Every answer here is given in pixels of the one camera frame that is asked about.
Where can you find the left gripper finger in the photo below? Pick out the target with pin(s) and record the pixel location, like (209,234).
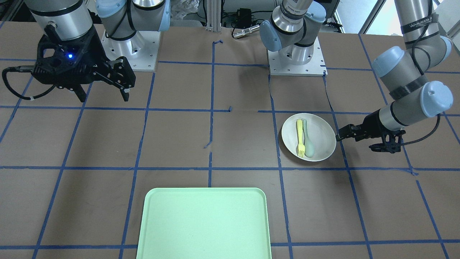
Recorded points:
(347,129)
(342,137)

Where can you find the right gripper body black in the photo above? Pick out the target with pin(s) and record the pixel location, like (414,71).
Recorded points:
(95,47)

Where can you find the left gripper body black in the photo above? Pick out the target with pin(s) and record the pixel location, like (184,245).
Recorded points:
(372,124)

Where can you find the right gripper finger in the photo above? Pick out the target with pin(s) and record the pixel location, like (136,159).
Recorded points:
(80,92)
(117,73)

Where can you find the white round plate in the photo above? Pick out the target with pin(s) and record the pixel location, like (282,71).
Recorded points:
(320,132)

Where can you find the yellow plastic fork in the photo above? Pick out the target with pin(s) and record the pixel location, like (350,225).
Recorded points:
(300,138)

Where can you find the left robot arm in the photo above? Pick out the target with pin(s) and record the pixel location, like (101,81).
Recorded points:
(403,72)

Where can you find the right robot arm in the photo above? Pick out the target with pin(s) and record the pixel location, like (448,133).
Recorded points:
(122,19)

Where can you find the light green plastic spoon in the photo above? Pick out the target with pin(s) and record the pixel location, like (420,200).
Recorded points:
(309,146)

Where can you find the silver metal connector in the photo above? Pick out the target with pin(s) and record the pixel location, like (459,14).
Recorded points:
(245,32)

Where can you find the black power brick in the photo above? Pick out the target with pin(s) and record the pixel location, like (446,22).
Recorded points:
(243,16)

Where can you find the light green tray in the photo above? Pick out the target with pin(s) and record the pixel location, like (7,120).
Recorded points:
(204,223)

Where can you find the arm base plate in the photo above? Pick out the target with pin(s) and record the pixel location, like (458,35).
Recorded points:
(298,61)
(141,50)

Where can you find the aluminium frame post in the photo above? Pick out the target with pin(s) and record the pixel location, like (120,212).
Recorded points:
(214,10)

